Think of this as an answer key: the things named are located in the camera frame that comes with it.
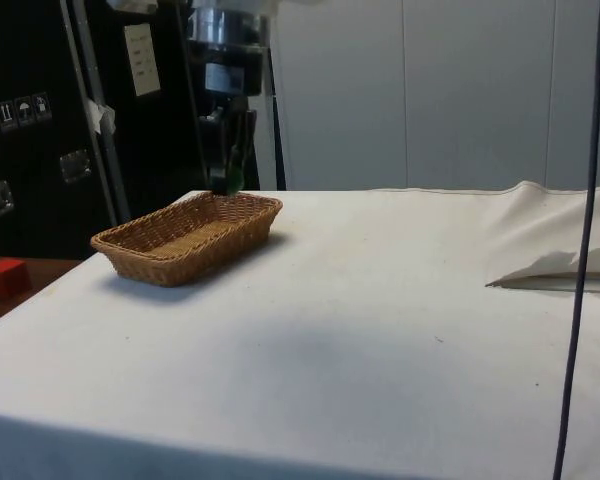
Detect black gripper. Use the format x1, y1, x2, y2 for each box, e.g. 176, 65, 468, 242
186, 41, 264, 195

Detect green ball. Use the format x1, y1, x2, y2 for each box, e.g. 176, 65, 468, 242
226, 150, 246, 196

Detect brown wicker basket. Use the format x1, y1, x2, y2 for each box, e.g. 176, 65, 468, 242
89, 191, 285, 288

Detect pale lockers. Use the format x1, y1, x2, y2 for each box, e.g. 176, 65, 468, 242
267, 0, 600, 192

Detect black cabinet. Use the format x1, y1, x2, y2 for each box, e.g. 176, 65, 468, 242
0, 0, 287, 261

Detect red cube block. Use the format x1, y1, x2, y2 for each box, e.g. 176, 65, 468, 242
0, 258, 33, 302

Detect black cable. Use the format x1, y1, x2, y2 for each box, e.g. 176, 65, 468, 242
552, 0, 600, 480

